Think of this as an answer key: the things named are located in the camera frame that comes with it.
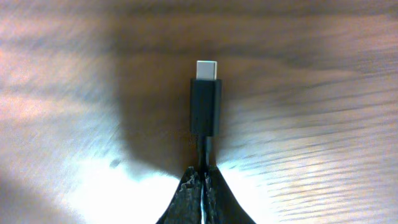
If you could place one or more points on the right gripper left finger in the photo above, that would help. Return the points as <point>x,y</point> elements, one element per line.
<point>185,205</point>

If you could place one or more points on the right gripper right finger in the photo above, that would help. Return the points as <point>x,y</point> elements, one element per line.
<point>219,204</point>

